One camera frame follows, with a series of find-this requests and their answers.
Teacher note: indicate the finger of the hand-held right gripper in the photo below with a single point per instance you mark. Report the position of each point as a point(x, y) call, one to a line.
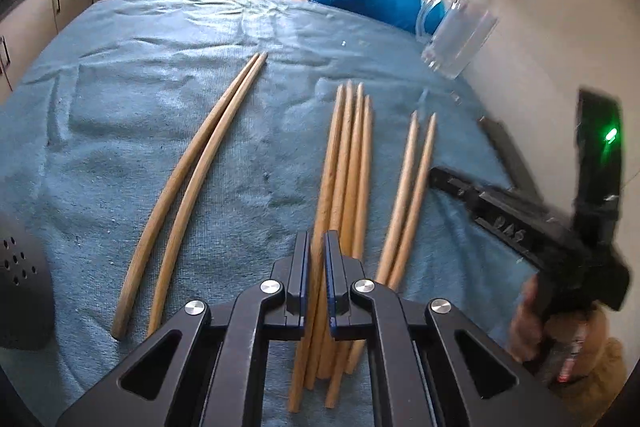
point(500, 217)
point(510, 157)

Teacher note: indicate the black perforated utensil holder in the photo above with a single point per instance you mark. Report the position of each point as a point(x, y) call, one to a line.
point(22, 287)

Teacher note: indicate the clear glass mug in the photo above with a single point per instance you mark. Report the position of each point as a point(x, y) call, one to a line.
point(462, 39)

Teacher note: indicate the person's right hand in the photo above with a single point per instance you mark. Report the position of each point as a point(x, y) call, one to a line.
point(527, 322)

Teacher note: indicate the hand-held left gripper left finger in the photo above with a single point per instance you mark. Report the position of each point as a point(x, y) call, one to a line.
point(300, 287)

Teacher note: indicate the blue towel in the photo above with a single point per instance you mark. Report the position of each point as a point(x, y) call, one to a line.
point(125, 82)

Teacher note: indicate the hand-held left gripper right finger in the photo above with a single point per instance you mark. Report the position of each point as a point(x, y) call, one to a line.
point(331, 287)

